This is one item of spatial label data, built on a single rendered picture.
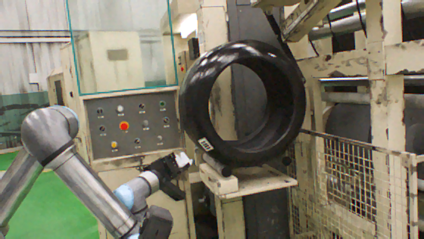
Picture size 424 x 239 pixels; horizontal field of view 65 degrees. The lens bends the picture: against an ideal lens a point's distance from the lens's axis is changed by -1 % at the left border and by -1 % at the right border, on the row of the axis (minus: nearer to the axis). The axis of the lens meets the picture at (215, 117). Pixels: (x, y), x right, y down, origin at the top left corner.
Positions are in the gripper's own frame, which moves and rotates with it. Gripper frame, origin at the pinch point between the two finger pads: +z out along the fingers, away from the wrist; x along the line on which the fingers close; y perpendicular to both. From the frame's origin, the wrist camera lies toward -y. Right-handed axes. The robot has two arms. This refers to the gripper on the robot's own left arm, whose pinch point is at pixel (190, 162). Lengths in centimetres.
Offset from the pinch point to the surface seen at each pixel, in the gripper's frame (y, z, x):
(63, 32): 402, 516, 715
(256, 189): -25.0, 24.9, -4.2
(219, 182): -14.4, 13.8, 3.1
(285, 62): 19, 45, -33
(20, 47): 392, 403, 758
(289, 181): -29.8, 37.4, -13.5
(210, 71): 28.3, 19.8, -13.6
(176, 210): -30, 41, 67
